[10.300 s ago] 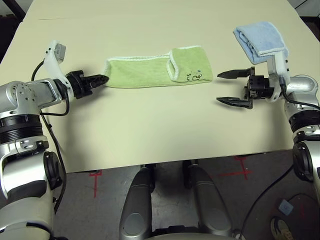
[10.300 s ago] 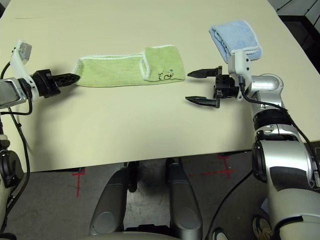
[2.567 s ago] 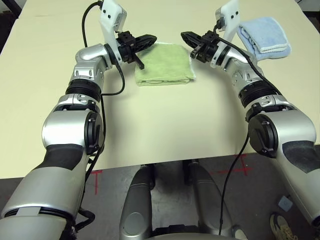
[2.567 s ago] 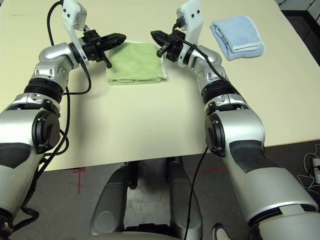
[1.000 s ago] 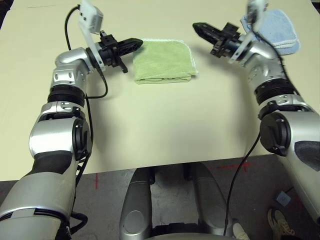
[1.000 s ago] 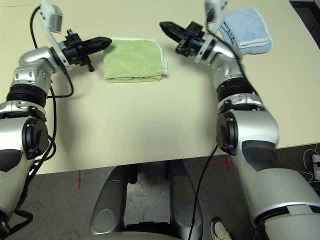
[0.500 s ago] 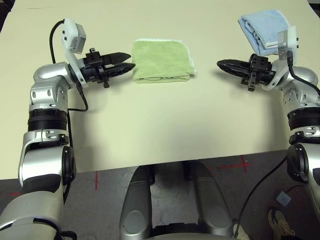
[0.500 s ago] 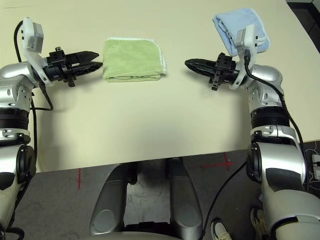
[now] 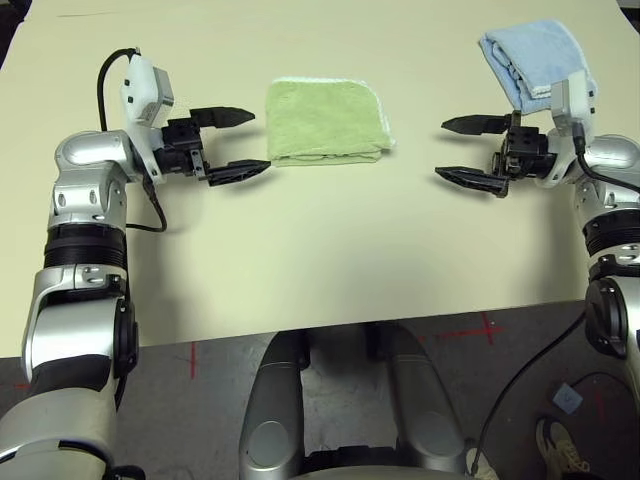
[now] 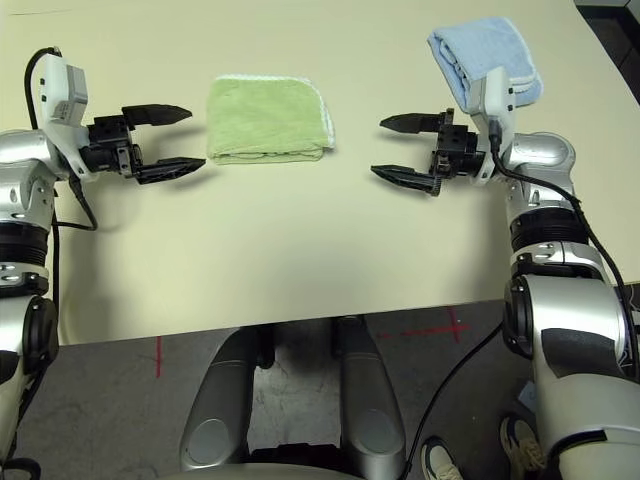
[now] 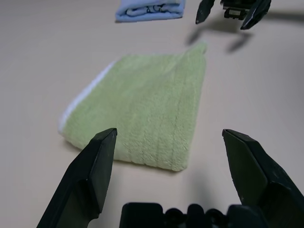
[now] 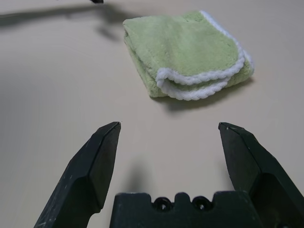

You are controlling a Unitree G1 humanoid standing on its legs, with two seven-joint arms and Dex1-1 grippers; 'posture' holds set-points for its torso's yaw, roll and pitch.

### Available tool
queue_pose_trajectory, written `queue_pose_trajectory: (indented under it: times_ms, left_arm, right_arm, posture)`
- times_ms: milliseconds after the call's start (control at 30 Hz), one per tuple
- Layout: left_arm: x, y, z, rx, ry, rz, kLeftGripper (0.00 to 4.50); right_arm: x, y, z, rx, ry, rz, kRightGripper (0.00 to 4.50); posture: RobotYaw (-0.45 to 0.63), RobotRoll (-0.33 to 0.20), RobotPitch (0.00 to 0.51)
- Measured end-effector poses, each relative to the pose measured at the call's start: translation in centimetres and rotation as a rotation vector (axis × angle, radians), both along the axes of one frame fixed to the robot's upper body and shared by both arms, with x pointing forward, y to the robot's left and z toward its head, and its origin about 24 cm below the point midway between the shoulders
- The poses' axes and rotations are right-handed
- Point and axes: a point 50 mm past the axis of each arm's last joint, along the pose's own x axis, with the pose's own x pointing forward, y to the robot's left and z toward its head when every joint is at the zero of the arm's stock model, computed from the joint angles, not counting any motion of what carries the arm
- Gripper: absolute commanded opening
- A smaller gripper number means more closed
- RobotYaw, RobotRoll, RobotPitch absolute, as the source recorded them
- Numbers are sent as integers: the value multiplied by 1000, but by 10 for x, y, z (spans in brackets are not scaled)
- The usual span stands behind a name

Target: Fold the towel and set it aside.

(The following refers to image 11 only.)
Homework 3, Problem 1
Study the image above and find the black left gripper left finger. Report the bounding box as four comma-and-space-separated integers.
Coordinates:
37, 127, 118, 228

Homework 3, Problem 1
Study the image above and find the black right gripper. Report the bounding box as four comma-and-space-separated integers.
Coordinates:
195, 0, 272, 30

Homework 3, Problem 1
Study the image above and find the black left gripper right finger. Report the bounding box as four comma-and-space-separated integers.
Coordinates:
222, 128, 304, 228

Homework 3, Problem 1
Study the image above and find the green towel with white trim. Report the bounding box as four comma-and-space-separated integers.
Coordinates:
57, 42, 208, 172

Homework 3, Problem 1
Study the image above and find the folded light blue towel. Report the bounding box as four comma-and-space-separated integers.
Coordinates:
115, 0, 186, 22

